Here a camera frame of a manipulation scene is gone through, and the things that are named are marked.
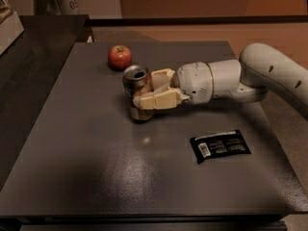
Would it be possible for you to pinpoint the red apple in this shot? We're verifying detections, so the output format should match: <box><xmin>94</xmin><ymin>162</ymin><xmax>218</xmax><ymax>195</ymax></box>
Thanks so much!
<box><xmin>108</xmin><ymin>45</ymin><xmax>133</xmax><ymax>71</ymax></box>

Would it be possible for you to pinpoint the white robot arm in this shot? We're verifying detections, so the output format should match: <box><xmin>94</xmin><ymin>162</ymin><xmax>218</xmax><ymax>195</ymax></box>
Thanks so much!
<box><xmin>133</xmin><ymin>43</ymin><xmax>308</xmax><ymax>117</ymax></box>

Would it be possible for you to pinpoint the dark side counter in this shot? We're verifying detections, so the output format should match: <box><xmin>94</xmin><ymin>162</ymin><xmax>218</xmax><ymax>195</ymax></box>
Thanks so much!
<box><xmin>0</xmin><ymin>14</ymin><xmax>92</xmax><ymax>189</ymax></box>

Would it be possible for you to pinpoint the orange soda can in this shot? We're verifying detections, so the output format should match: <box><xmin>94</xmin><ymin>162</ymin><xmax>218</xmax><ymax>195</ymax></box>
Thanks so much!
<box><xmin>122</xmin><ymin>64</ymin><xmax>154</xmax><ymax>122</ymax></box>

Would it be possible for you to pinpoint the white box on counter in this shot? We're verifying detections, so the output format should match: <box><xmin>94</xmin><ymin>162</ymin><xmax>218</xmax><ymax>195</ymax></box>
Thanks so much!
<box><xmin>0</xmin><ymin>0</ymin><xmax>24</xmax><ymax>55</ymax></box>

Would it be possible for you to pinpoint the black snack packet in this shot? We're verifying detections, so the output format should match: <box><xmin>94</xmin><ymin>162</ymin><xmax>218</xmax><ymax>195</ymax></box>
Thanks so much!
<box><xmin>190</xmin><ymin>130</ymin><xmax>250</xmax><ymax>164</ymax></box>

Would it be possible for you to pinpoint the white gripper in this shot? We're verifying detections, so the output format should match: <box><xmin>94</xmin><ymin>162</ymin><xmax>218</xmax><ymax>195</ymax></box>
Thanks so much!
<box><xmin>133</xmin><ymin>62</ymin><xmax>214</xmax><ymax>110</ymax></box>

